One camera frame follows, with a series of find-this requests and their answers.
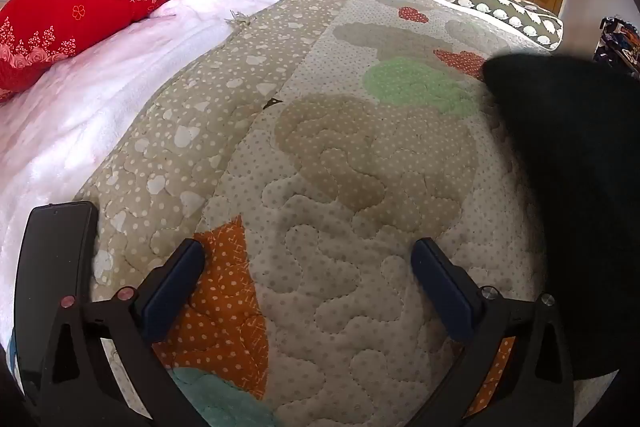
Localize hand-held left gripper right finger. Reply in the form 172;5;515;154
405;237;576;427

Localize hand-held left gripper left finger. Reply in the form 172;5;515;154
37;238;211;427

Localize black pants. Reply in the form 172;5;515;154
482;52;640;383

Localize patchwork quilted bedspread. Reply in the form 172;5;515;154
72;0;566;427

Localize white fleece blanket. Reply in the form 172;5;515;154
0;0;331;348

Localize green patterned pillow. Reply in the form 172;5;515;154
420;0;565;52

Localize cluttered white shelf unit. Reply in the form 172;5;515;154
592;14;640;78

